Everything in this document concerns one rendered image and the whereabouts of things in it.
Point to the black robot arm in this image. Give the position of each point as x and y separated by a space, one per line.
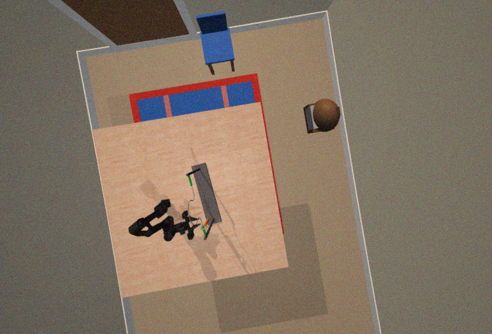
167 225

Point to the thin grey curved wire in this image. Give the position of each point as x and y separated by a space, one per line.
207 195

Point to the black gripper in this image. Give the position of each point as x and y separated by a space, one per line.
187 225

